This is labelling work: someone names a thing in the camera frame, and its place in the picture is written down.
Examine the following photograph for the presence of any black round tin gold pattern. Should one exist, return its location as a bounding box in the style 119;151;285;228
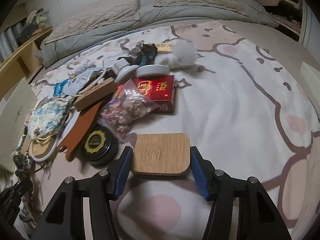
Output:
81;124;119;166

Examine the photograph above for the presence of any square wooden coaster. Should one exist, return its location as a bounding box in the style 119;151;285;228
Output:
131;133;190;176

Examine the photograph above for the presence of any blue white crochet pouch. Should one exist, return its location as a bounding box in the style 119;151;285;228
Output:
28;96;75;141

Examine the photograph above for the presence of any cartoon printed blanket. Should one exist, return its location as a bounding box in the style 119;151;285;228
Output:
32;21;319;239

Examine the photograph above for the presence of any engraved wooden block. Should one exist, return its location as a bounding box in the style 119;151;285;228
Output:
73;77;117;111

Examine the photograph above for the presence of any clear bag of dried flowers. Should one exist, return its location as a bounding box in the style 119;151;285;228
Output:
98;80;158;141

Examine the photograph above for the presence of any white label card packet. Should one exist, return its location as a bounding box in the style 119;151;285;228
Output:
62;68;101;96

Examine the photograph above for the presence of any blue wet wipe packet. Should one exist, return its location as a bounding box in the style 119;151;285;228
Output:
53;79;69;96

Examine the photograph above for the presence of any white storage box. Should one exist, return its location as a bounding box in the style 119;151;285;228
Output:
0;78;38;173

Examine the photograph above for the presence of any red gift box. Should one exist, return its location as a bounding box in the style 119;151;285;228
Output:
133;75;176;114

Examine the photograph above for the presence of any white small jar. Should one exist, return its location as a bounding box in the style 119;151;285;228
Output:
111;59;139;84

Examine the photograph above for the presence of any white round jar lid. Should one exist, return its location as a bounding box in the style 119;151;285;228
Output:
136;64;170;78

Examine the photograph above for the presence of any wooden bedside shelf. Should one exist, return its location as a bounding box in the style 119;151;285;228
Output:
1;27;53;99

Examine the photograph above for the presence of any dark crochet scrunchie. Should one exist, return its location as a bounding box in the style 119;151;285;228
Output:
135;43;158;67

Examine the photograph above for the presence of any yellow cardboard small box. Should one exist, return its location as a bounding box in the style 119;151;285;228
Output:
154;43;173;54

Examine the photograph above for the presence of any black bag on shelf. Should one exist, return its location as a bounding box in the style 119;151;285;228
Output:
17;23;42;44

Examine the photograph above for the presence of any white cap on shelf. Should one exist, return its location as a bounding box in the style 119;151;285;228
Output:
25;8;43;25

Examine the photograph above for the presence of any grey beige quilt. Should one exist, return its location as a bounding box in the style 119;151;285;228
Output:
41;0;278;67

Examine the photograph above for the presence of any brown leather strap piece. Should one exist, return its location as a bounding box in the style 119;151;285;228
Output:
57;101;104;162

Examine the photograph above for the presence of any white ring on wooden disc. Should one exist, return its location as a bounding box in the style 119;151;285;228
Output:
28;129;61;163

